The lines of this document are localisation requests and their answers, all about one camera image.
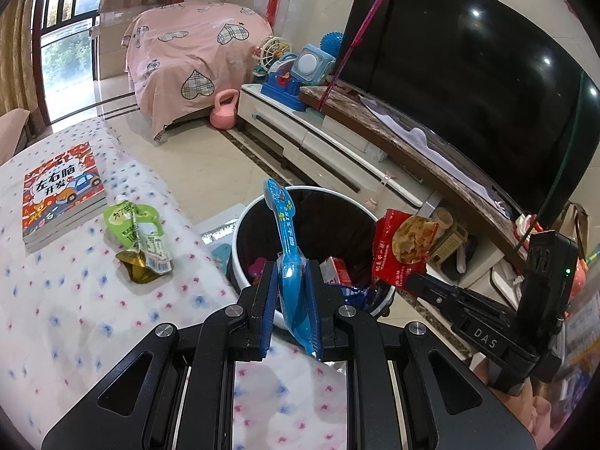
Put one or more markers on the blue toy machine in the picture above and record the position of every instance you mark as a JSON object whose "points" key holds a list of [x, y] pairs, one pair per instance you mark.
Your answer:
{"points": [[281, 84]]}

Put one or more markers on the light blue toy box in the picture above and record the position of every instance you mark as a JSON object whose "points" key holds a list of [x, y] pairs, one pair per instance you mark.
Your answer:
{"points": [[309, 65]]}

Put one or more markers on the red and white carton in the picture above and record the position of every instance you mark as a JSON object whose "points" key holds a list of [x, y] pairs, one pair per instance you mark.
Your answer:
{"points": [[335, 269]]}

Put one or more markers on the beige curtain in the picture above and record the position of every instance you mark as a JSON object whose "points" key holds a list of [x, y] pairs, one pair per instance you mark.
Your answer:
{"points": [[18, 33]]}

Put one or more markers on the pink toy-shaped packet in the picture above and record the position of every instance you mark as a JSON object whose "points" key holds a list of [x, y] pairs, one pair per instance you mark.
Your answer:
{"points": [[258, 269]]}

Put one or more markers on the blue toy-shaped packet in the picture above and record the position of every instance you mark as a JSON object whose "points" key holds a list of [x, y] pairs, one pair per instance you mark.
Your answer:
{"points": [[293, 286]]}

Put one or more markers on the white trash bin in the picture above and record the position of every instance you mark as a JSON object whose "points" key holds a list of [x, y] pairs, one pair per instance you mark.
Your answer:
{"points": [[328, 225]]}

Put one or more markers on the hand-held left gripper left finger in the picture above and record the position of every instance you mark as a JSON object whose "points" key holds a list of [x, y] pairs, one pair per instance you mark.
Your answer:
{"points": [[260, 318]]}

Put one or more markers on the black television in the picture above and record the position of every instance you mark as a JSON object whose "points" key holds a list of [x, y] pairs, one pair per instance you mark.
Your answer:
{"points": [[468, 79]]}

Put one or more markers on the beige bag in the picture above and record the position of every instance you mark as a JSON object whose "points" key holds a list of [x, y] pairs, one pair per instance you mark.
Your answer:
{"points": [[574, 225]]}

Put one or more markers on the brown marble cabinet top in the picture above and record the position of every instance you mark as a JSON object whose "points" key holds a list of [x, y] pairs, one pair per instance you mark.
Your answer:
{"points": [[398, 143]]}

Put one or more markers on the pink stick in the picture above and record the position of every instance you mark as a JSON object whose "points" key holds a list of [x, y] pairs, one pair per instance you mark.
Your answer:
{"points": [[361, 33]]}

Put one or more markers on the glass balcony door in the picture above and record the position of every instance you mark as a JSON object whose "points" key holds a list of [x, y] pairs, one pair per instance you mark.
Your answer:
{"points": [[70, 42]]}

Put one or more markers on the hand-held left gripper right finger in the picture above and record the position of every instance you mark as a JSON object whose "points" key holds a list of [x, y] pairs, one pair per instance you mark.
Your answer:
{"points": [[318, 309]]}

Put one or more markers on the yellow toy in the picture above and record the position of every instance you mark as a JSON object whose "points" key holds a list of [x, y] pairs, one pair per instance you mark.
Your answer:
{"points": [[447, 239]]}

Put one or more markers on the red children's book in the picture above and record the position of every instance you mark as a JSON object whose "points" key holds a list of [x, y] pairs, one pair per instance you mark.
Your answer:
{"points": [[61, 192]]}

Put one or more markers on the white TV cabinet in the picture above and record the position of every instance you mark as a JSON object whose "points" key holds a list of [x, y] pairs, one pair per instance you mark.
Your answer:
{"points": [[328, 145]]}

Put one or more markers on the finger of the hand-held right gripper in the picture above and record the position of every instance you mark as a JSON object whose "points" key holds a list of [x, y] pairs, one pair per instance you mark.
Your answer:
{"points": [[429, 288]]}

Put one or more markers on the pink kettlebell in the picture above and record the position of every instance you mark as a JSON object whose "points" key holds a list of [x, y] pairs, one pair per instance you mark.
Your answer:
{"points": [[224, 112]]}

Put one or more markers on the person's right hand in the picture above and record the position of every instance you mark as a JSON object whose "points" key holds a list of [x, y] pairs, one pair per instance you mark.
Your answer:
{"points": [[506, 408]]}

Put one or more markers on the green drink pouch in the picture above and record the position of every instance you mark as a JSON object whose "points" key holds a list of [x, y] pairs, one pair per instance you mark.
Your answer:
{"points": [[140, 239]]}

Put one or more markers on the blue spiky ball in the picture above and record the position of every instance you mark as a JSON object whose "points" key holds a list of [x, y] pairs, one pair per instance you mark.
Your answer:
{"points": [[333, 44]]}

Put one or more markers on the blue snack bag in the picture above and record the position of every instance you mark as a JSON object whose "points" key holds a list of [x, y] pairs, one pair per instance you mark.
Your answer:
{"points": [[358, 296]]}

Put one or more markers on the ferris wheel toy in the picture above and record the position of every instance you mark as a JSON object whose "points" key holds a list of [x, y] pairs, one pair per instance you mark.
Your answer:
{"points": [[272, 54]]}

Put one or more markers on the pink heart-print cover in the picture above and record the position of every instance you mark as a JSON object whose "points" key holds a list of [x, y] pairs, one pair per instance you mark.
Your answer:
{"points": [[187, 51]]}

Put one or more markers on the green stick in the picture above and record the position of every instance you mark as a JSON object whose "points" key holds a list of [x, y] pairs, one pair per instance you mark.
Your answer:
{"points": [[569, 140]]}

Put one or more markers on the red snack bag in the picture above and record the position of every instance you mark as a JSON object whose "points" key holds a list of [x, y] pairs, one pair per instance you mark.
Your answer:
{"points": [[389, 262]]}

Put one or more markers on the beige sofa cushion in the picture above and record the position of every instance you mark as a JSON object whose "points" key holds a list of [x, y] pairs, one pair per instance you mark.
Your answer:
{"points": [[11, 136]]}

